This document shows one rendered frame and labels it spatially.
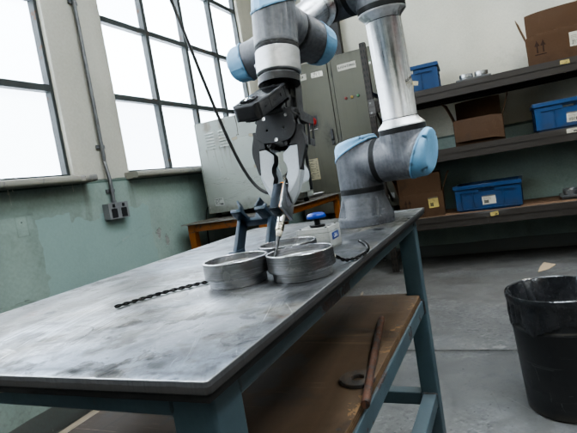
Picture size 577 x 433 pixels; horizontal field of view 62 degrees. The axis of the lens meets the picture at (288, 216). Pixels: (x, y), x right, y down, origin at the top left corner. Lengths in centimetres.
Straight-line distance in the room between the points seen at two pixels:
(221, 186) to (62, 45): 124
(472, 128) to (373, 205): 297
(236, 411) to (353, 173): 85
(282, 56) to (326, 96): 394
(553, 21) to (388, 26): 312
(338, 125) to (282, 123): 392
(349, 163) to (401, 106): 19
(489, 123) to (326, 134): 150
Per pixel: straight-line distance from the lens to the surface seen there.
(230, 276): 72
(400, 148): 118
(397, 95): 120
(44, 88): 275
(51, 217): 254
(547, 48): 426
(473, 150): 411
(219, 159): 324
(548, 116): 422
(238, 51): 100
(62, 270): 255
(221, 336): 52
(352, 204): 125
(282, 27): 82
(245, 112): 71
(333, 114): 470
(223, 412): 48
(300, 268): 69
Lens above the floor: 95
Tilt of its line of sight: 4 degrees down
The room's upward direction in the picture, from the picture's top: 9 degrees counter-clockwise
